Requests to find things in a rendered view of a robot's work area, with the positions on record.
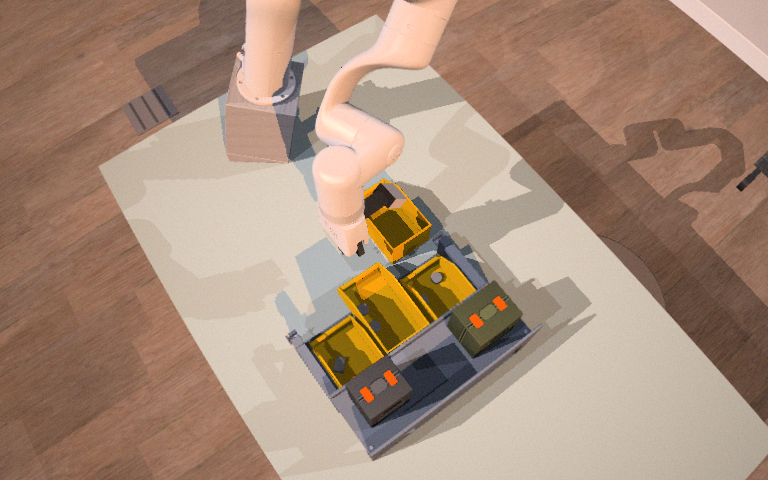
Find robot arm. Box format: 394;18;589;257
237;0;458;225

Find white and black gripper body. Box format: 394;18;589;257
318;203;369;257

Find dark grey tool case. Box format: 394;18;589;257
345;354;413;428

